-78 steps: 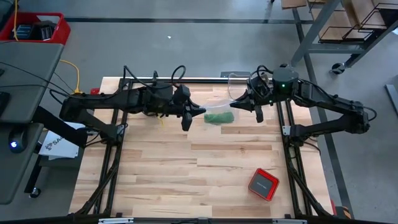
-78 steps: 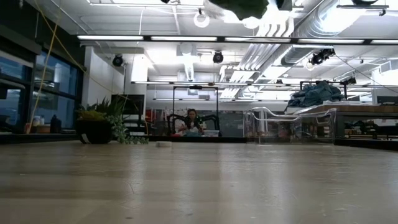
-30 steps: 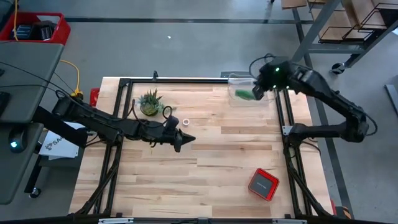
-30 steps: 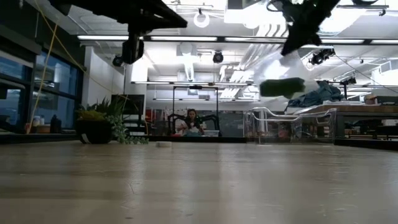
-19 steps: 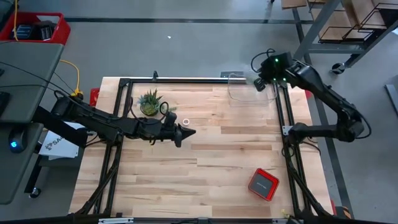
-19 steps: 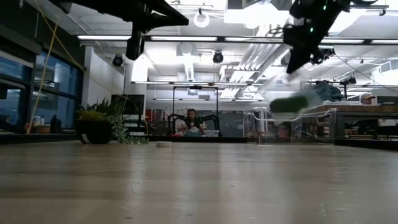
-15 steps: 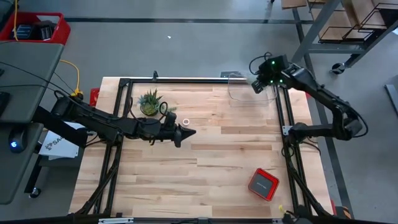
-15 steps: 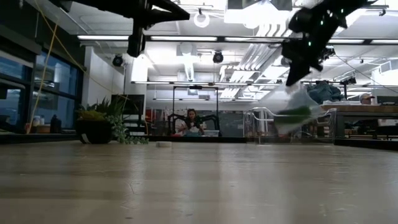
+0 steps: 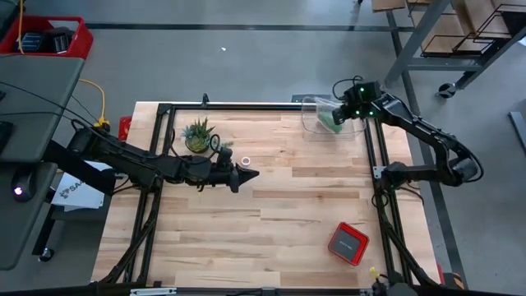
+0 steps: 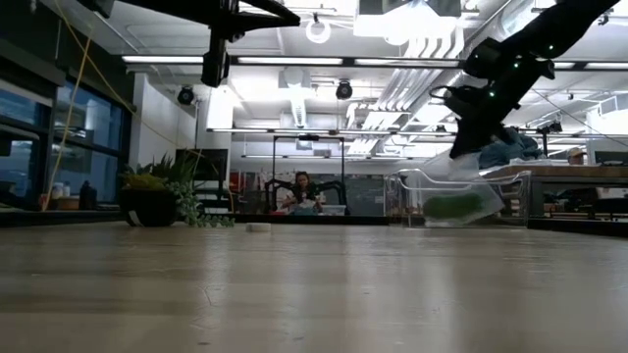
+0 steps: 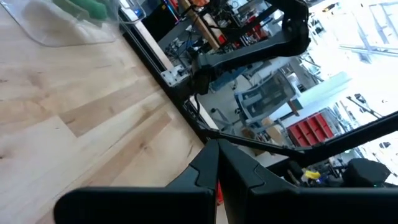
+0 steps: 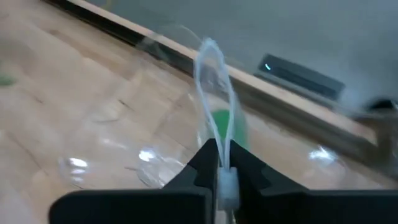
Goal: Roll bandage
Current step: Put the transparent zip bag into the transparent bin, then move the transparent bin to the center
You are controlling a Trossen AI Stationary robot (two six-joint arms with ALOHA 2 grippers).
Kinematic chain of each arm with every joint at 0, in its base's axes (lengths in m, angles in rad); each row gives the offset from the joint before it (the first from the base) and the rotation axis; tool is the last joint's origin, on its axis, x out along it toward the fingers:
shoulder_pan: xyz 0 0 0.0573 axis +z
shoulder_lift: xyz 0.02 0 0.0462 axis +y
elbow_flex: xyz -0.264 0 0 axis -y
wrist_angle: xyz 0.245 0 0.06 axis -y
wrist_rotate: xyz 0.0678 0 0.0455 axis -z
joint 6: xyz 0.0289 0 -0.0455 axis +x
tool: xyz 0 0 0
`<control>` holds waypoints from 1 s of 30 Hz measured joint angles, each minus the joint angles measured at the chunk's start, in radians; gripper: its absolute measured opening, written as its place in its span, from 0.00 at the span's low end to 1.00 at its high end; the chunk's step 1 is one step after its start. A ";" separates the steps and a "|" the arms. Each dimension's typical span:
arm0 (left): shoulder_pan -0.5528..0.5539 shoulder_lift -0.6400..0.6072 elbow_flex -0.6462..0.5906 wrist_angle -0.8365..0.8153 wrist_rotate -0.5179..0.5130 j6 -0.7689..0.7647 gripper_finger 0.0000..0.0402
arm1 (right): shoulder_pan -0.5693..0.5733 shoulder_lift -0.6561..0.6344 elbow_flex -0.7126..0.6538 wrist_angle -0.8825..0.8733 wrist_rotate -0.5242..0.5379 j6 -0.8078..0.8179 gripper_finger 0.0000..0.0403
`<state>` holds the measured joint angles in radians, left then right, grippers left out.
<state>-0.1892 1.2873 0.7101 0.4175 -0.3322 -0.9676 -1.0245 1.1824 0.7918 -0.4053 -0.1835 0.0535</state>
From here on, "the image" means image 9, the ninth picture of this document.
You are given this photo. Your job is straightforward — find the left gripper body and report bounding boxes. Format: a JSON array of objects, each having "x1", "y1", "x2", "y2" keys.
[{"x1": 203, "y1": 147, "x2": 239, "y2": 189}]

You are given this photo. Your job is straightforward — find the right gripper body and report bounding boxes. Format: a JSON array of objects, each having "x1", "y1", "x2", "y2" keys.
[{"x1": 343, "y1": 81, "x2": 384, "y2": 121}]

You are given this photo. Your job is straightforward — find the green elastic bandage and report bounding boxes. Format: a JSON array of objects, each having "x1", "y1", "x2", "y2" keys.
[{"x1": 318, "y1": 109, "x2": 344, "y2": 135}]

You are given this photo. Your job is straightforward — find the clear plastic container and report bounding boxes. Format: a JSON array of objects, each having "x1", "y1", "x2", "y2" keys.
[{"x1": 301, "y1": 95, "x2": 367, "y2": 143}]

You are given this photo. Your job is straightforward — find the potted succulent plant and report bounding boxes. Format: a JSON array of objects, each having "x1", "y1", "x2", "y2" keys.
[{"x1": 180, "y1": 117, "x2": 234, "y2": 155}]

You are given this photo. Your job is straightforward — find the grey metal cart wooden shelves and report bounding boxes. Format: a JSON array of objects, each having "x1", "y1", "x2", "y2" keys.
[{"x1": 371, "y1": 0, "x2": 526, "y2": 90}]

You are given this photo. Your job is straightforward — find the black cart caster wheel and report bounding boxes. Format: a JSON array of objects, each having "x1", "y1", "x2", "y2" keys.
[{"x1": 437, "y1": 81, "x2": 457, "y2": 99}]

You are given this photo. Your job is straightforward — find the red square tag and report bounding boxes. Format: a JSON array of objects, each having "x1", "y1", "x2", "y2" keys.
[{"x1": 118, "y1": 116, "x2": 133, "y2": 141}]

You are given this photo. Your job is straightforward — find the red square box grey lid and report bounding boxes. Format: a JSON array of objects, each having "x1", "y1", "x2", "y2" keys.
[{"x1": 327, "y1": 222, "x2": 370, "y2": 267}]

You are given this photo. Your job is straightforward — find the white printed paper sheet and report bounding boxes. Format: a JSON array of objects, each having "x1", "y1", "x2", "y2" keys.
[{"x1": 51, "y1": 172, "x2": 106, "y2": 213}]

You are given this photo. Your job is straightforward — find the grey metal bar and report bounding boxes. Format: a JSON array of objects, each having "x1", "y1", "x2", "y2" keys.
[{"x1": 508, "y1": 110, "x2": 526, "y2": 155}]

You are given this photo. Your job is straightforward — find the black device with yellow tag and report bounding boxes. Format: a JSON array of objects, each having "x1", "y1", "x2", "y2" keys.
[{"x1": 368, "y1": 266, "x2": 418, "y2": 296}]

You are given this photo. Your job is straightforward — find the red plastic crate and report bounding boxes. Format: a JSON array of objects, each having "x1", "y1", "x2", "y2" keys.
[{"x1": 0, "y1": 15, "x2": 95, "y2": 61}]

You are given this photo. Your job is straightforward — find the black computer mouse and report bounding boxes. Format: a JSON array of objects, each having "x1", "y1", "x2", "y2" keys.
[{"x1": 11, "y1": 167, "x2": 39, "y2": 203}]

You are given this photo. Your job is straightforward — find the hazard striped block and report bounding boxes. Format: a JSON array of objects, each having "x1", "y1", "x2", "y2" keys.
[{"x1": 437, "y1": 262, "x2": 466, "y2": 290}]

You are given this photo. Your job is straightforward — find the grey desk with black legs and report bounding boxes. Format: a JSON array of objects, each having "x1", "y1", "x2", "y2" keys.
[{"x1": 0, "y1": 53, "x2": 116, "y2": 272}]

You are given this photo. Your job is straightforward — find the black electronic device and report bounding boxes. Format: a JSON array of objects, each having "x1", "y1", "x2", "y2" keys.
[
  {"x1": 44, "y1": 27, "x2": 77, "y2": 54},
  {"x1": 18, "y1": 31, "x2": 45, "y2": 53}
]

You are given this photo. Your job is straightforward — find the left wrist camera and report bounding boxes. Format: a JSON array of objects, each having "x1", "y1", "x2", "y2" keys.
[{"x1": 228, "y1": 169, "x2": 241, "y2": 194}]

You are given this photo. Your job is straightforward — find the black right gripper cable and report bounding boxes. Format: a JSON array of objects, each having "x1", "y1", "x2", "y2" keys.
[{"x1": 331, "y1": 75, "x2": 365, "y2": 102}]

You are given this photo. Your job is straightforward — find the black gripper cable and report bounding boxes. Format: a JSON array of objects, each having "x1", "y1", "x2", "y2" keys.
[
  {"x1": 208, "y1": 133, "x2": 224, "y2": 154},
  {"x1": 331, "y1": 75, "x2": 365, "y2": 102}
]

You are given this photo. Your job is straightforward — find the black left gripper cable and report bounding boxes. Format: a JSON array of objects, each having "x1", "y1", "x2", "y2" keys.
[{"x1": 208, "y1": 133, "x2": 224, "y2": 154}]

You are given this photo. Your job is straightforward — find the black wire rack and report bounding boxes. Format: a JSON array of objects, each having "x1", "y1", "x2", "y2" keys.
[{"x1": 419, "y1": 2, "x2": 526, "y2": 58}]

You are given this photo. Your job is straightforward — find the silver metal bracket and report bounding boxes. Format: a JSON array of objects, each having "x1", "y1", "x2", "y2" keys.
[{"x1": 130, "y1": 287, "x2": 178, "y2": 296}]

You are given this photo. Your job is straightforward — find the yellow power cable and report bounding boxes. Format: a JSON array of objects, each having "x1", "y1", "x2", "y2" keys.
[{"x1": 15, "y1": 0, "x2": 113, "y2": 133}]

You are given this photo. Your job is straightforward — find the black desk cable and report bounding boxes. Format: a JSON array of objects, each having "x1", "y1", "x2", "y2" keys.
[
  {"x1": 0, "y1": 81, "x2": 104, "y2": 132},
  {"x1": 0, "y1": 110, "x2": 90, "y2": 133}
]

